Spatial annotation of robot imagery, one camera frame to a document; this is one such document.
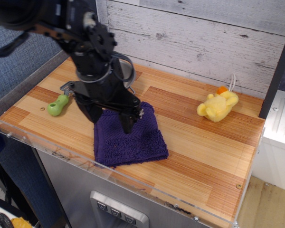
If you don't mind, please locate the violet terry cloth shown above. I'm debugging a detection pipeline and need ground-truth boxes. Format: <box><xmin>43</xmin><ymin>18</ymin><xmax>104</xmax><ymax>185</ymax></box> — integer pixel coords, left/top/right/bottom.
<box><xmin>94</xmin><ymin>102</ymin><xmax>169</xmax><ymax>167</ymax></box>

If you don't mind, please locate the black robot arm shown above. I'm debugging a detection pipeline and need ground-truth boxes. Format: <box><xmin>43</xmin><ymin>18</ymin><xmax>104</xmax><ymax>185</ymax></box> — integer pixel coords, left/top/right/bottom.
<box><xmin>0</xmin><ymin>0</ymin><xmax>143</xmax><ymax>133</ymax></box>

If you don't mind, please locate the silver button control panel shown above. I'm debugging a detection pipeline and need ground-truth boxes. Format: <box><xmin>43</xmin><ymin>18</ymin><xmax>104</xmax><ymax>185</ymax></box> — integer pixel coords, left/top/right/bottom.
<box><xmin>90</xmin><ymin>190</ymin><xmax>149</xmax><ymax>228</ymax></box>

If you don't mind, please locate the clear acrylic front guard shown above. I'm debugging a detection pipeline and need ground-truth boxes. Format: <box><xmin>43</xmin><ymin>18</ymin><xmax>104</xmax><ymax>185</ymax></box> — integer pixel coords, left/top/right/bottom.
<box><xmin>0</xmin><ymin>111</ymin><xmax>265</xmax><ymax>228</ymax></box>

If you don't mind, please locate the green-handled grey toy spatula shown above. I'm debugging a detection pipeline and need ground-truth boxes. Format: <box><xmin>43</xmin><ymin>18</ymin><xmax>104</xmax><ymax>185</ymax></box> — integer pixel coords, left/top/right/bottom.
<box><xmin>47</xmin><ymin>81</ymin><xmax>74</xmax><ymax>116</ymax></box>

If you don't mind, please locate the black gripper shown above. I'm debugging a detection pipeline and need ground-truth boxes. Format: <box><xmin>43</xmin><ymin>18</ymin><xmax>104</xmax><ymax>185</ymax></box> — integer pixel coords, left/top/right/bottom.
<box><xmin>71</xmin><ymin>71</ymin><xmax>143</xmax><ymax>134</ymax></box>

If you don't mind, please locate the yellow plush duck toy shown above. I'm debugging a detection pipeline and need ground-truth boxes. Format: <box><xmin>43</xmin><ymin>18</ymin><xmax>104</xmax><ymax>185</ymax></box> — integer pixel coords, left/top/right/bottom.
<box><xmin>197</xmin><ymin>74</ymin><xmax>239</xmax><ymax>122</ymax></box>

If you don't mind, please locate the yellow object bottom left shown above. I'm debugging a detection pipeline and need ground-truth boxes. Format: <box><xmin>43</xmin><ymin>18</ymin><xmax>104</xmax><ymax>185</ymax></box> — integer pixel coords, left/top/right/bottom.
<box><xmin>11</xmin><ymin>217</ymin><xmax>33</xmax><ymax>228</ymax></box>

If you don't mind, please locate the white appliance with metal top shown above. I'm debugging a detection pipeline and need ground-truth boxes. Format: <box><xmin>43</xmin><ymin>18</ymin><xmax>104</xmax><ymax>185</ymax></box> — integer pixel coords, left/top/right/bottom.
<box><xmin>252</xmin><ymin>90</ymin><xmax>285</xmax><ymax>190</ymax></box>

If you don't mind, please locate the stainless steel two-handled bowl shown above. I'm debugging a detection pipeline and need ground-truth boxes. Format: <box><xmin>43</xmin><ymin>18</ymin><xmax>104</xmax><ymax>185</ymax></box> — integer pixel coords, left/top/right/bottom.
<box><xmin>119</xmin><ymin>59</ymin><xmax>136</xmax><ymax>94</ymax></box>

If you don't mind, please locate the black vertical post right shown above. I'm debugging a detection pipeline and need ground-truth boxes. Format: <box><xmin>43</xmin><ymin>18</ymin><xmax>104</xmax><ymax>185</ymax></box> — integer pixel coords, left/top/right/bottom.
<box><xmin>258</xmin><ymin>45</ymin><xmax>285</xmax><ymax>119</ymax></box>

